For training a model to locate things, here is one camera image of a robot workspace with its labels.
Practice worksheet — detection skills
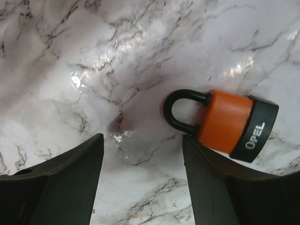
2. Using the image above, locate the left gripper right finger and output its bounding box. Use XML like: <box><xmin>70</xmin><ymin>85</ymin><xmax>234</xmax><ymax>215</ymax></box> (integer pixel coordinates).
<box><xmin>182</xmin><ymin>135</ymin><xmax>300</xmax><ymax>225</ymax></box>

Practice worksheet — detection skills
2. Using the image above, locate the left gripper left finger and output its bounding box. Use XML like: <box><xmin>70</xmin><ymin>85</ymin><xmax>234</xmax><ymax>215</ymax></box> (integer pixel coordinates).
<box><xmin>0</xmin><ymin>134</ymin><xmax>104</xmax><ymax>225</ymax></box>

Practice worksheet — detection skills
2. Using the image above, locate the orange black padlock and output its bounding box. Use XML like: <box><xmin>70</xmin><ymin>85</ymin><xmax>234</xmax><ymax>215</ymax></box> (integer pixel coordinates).
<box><xmin>163</xmin><ymin>89</ymin><xmax>279</xmax><ymax>163</ymax></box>

